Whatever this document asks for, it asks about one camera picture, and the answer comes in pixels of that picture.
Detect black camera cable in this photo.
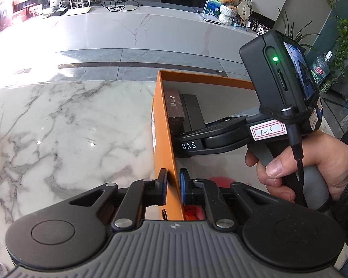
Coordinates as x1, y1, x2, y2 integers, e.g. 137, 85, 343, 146
281, 107, 308, 207

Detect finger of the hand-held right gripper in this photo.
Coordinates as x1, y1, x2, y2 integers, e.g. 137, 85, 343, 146
178, 116, 248, 142

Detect orange cardboard box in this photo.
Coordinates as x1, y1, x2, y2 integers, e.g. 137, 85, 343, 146
151, 70, 267, 222

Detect black cables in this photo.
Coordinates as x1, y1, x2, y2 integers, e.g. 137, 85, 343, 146
101, 0, 145, 12

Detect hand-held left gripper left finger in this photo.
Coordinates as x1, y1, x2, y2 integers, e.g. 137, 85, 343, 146
68, 168, 169, 231

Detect blue green painting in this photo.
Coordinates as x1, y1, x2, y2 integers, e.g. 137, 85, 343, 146
204, 0, 224, 16

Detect large water bottle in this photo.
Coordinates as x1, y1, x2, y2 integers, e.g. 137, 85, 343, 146
310, 51, 332, 84

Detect potted long-leaf plant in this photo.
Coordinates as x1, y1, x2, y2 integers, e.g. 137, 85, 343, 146
278, 9, 319, 53

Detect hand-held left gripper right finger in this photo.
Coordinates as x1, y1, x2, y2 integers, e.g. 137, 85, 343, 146
180, 169, 279, 230

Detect orange knitted ball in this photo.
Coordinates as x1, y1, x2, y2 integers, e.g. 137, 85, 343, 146
184, 204, 205, 221

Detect person's right hand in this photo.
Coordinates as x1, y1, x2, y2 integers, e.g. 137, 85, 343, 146
245, 135, 348, 203

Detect white marble tv cabinet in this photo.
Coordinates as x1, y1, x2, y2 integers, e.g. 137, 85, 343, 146
0, 0, 276, 73

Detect white router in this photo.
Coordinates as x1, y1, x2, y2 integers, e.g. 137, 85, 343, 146
64, 0, 92, 16

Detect red gift box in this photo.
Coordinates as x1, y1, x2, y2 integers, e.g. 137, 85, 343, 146
12, 3, 44, 21

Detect pink fluffy pom-pom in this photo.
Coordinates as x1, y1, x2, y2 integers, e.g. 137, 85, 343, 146
207, 177, 235, 186

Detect dark brown box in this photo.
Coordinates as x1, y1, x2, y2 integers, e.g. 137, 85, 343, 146
165, 89, 187, 134

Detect green leafy climbing plant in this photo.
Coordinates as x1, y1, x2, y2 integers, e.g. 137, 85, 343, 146
328, 17, 348, 84

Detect cream paper fan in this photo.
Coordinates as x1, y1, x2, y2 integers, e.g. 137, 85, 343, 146
237, 2, 251, 25

